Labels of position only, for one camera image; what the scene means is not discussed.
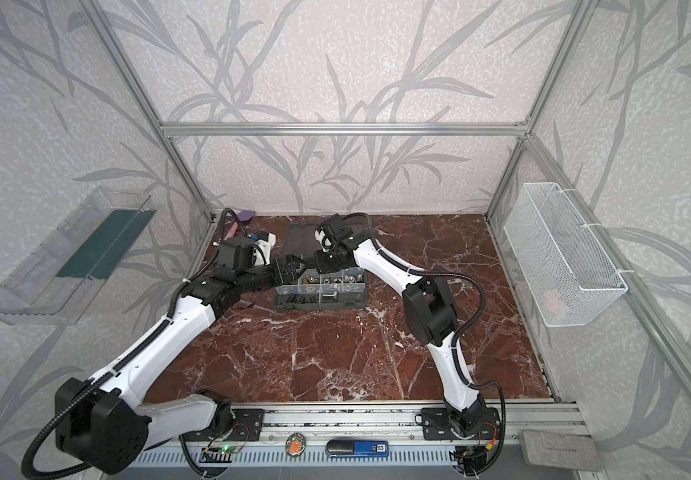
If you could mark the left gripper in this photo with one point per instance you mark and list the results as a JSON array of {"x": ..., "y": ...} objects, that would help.
[{"x": 292, "y": 267}]

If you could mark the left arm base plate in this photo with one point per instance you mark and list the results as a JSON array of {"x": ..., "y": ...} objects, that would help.
[{"x": 237, "y": 425}]

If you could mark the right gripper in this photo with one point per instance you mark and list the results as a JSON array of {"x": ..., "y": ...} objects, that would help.
[{"x": 325, "y": 238}]

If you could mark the purple pink brush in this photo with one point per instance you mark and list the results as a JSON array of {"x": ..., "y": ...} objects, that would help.
[{"x": 245, "y": 217}]

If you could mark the round orange badge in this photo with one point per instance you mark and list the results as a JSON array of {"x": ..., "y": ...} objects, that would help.
[{"x": 296, "y": 445}]

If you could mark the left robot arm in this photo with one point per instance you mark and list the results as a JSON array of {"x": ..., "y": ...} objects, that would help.
[{"x": 103, "y": 422}]

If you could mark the grey plastic organizer box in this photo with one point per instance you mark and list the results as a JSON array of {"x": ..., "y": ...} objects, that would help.
[{"x": 313, "y": 291}]

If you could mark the blue black usb device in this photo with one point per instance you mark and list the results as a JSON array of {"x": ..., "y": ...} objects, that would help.
[{"x": 343, "y": 448}]

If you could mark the clear wall shelf tray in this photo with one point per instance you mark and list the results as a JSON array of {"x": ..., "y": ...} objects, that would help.
[{"x": 58, "y": 281}]

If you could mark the grey foam pad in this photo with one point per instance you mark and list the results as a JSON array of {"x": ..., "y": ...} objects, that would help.
[{"x": 556, "y": 450}]

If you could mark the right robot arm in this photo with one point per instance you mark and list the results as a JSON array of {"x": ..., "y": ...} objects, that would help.
[{"x": 430, "y": 310}]

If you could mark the white wire mesh basket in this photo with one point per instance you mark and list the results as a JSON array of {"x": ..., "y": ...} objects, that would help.
[{"x": 569, "y": 274}]

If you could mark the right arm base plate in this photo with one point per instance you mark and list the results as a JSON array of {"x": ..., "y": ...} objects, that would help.
[{"x": 437, "y": 426}]

